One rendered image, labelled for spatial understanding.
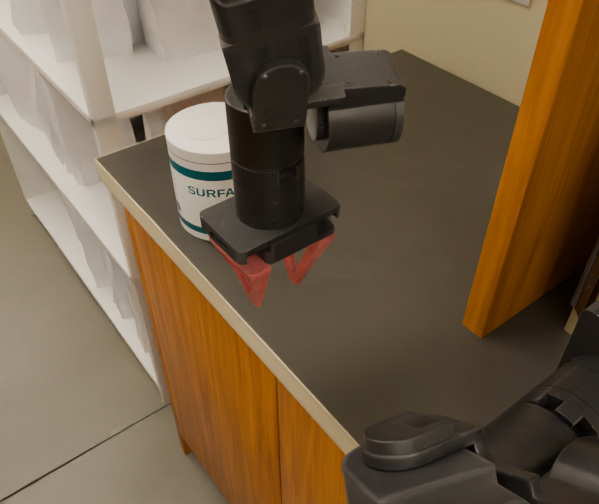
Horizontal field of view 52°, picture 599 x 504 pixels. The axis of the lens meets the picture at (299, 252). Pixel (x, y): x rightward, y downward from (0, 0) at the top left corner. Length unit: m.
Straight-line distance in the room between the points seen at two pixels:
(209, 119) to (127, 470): 1.14
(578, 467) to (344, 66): 0.29
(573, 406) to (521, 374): 0.39
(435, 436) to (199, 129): 0.60
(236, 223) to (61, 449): 1.42
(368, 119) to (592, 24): 0.21
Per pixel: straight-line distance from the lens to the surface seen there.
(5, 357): 2.12
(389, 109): 0.46
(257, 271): 0.50
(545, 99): 0.59
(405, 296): 0.80
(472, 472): 0.29
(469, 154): 1.08
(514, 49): 1.27
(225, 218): 0.51
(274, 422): 0.95
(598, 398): 0.38
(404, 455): 0.30
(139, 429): 1.83
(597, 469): 0.31
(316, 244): 0.53
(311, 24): 0.37
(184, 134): 0.82
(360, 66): 0.45
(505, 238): 0.67
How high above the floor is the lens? 1.51
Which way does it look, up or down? 42 degrees down
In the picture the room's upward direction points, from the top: straight up
